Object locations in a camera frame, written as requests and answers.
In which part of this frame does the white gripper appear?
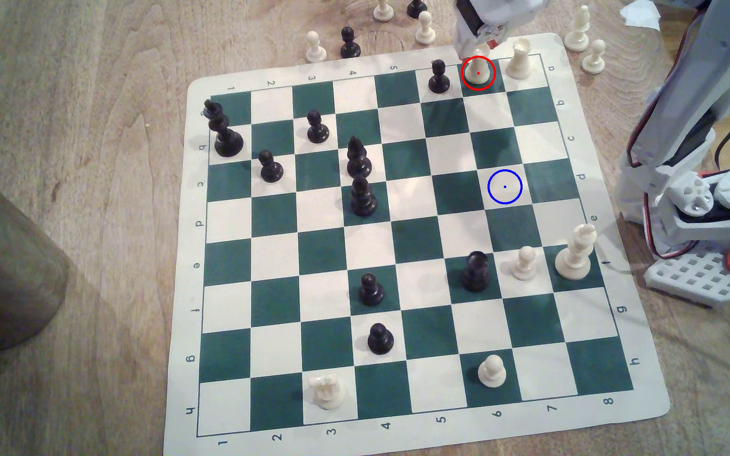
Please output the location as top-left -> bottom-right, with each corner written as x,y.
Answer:
455,0 -> 551,61

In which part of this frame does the white chess pawn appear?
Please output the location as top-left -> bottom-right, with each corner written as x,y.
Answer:
582,39 -> 607,74
464,47 -> 493,86
305,31 -> 328,63
511,246 -> 538,281
415,11 -> 437,45
478,355 -> 507,388

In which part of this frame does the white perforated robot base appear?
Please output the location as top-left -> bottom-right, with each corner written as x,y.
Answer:
643,166 -> 730,309

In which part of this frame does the white chess rook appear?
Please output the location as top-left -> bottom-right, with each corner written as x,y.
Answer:
506,38 -> 533,81

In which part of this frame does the black chess pawn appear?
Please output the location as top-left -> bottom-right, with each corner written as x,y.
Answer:
359,273 -> 385,307
307,110 -> 330,144
428,60 -> 451,95
259,149 -> 284,184
368,323 -> 395,356
340,26 -> 362,59

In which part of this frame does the white chess bishop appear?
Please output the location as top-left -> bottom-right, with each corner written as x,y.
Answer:
564,5 -> 591,52

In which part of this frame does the black chess bishop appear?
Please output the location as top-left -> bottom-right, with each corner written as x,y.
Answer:
346,136 -> 373,179
350,175 -> 378,217

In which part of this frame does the black chess rook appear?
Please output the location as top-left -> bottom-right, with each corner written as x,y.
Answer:
461,251 -> 490,293

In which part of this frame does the white chess king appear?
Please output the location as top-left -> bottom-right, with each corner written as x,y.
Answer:
554,223 -> 598,281

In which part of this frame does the black chess king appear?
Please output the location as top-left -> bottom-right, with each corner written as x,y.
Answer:
203,99 -> 244,158

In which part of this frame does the white chess knight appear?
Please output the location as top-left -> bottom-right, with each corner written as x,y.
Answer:
309,374 -> 346,410

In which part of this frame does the white crumpled paper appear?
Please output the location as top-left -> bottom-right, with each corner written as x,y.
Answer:
618,0 -> 662,31

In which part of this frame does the green and white chessboard mat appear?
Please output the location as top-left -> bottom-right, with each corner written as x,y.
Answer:
163,32 -> 671,456

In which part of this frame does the brown cylinder with grey logo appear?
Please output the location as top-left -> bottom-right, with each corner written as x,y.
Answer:
0,155 -> 71,352

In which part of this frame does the red wire bundle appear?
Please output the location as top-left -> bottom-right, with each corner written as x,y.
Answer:
641,190 -> 686,261

